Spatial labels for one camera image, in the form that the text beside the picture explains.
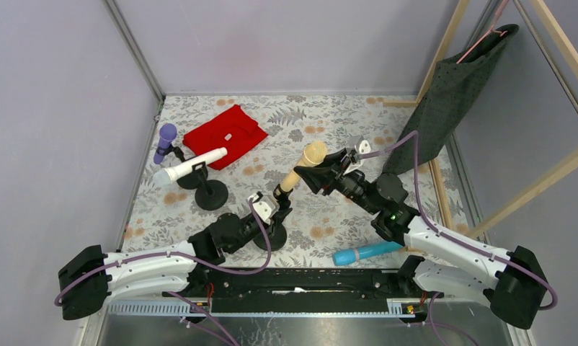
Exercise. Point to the wooden frame rack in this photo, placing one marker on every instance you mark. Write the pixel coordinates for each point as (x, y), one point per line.
(554, 174)

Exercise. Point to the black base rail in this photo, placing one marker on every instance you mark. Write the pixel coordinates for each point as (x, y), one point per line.
(299, 290)

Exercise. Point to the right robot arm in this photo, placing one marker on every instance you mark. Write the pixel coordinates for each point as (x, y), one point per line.
(511, 283)

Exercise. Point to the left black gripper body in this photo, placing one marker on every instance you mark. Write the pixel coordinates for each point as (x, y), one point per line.
(279, 210)

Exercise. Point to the purple microphone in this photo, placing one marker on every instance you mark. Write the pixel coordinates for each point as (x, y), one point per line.
(167, 134)

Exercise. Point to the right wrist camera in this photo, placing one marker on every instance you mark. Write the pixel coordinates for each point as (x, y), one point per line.
(356, 148)

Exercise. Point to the dark grey hanging cloth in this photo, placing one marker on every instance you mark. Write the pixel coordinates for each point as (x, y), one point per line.
(456, 84)

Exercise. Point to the floral table mat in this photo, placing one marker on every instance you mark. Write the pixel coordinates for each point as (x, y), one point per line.
(319, 225)

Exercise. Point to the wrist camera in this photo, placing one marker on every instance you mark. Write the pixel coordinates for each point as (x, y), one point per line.
(356, 148)
(265, 206)

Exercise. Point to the pink clothes hanger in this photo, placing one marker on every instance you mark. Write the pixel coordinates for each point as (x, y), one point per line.
(492, 29)

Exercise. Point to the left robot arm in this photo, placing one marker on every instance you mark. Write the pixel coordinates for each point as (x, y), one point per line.
(94, 277)

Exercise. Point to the teal blue microphone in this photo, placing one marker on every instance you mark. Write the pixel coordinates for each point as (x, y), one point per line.
(352, 255)

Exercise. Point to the white microphone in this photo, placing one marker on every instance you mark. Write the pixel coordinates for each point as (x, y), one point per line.
(169, 175)

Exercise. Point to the black mic stand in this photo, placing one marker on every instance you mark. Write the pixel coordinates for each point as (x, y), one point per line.
(188, 182)
(276, 234)
(210, 194)

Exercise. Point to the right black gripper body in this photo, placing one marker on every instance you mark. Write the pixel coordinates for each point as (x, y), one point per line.
(334, 171)

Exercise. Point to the red folded cloth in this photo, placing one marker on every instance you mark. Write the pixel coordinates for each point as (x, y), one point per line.
(233, 130)

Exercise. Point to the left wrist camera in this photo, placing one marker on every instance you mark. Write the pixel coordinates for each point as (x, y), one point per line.
(265, 206)

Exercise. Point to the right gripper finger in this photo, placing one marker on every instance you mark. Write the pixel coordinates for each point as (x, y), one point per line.
(320, 179)
(341, 157)

